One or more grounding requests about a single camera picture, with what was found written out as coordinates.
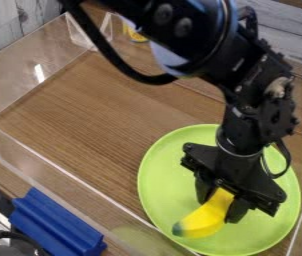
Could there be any yellow labelled tin can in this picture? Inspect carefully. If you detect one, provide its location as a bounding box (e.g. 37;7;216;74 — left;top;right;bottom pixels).
123;25;149;43

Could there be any black cable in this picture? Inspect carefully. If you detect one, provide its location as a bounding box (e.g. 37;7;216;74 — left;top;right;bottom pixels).
0;229;49;256

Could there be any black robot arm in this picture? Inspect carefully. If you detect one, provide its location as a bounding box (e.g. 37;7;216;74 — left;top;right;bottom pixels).
59;0;300;223

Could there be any yellow toy banana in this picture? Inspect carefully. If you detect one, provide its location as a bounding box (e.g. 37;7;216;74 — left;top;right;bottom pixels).
173;188;234;238

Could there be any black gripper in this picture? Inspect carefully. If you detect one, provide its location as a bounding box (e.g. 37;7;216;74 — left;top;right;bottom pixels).
181;129;288;224

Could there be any clear acrylic enclosure wall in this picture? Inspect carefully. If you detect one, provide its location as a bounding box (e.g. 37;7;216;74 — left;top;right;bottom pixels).
0;9;302;256

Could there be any clear acrylic corner bracket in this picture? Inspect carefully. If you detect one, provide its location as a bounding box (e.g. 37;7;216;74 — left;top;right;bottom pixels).
66;12;114;52

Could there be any blue plastic clamp block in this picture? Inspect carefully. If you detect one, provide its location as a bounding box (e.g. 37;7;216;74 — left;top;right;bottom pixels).
10;187;107;256

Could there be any green plastic plate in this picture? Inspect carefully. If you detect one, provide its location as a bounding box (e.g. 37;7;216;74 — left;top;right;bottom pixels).
138;124;301;256

